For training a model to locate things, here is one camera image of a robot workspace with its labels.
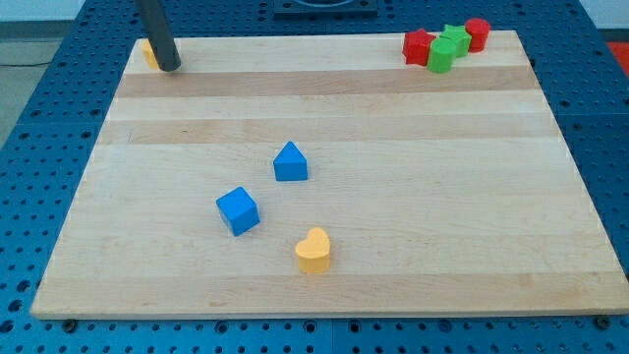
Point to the blue cube block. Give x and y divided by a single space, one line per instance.
238 210

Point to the red cylinder block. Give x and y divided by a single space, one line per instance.
478 29

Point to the wooden board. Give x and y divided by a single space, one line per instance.
443 195

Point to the green cylinder block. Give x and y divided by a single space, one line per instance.
442 52

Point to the yellow heart block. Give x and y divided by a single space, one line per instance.
313 253

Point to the blue triangle block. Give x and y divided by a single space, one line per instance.
290 164

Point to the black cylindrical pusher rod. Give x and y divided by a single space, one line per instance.
159 34

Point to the yellow hexagon block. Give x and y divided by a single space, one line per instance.
148 55

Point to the green star block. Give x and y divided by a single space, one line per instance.
461 38

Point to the red star block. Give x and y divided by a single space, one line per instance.
416 47

